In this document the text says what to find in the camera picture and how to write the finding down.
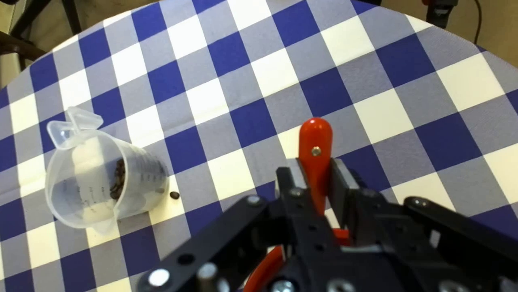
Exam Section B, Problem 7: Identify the red handled spoon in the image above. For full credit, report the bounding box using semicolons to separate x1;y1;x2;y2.
244;116;350;292

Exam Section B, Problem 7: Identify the blue white checkered tablecloth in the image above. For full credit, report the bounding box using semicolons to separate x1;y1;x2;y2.
0;0;518;292

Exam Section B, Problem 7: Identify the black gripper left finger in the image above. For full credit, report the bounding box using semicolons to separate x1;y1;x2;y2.
135;167;342;292

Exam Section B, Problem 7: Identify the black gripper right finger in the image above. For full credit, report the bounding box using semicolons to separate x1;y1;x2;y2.
328;159;518;292

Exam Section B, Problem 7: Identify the spilled coffee bean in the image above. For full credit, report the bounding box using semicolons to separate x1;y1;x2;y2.
169;191;179;199

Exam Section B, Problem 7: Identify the clear plastic measuring jug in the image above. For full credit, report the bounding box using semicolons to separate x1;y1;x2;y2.
45;107;168;233

